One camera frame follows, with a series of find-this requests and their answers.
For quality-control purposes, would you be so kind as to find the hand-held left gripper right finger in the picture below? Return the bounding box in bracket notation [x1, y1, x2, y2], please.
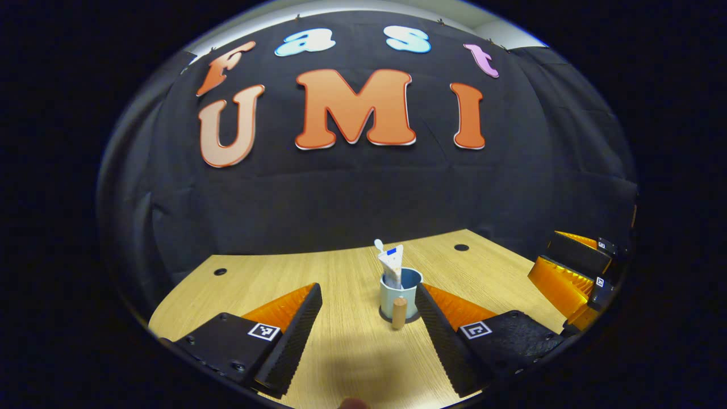
[415, 283, 566, 398]

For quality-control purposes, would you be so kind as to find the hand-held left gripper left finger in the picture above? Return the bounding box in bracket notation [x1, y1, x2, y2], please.
[159, 283, 323, 398]

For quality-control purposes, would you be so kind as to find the dark brown round coaster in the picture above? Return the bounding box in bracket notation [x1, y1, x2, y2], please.
[378, 307, 425, 324]

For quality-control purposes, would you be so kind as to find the light blue cup wooden handle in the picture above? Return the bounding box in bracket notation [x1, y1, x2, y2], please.
[379, 268, 424, 330]

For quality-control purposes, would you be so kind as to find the white toothpaste tube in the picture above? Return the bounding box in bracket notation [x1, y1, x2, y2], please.
[378, 245, 404, 289]

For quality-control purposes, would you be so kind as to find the wooden desktop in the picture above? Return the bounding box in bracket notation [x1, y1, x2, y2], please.
[148, 229, 603, 409]

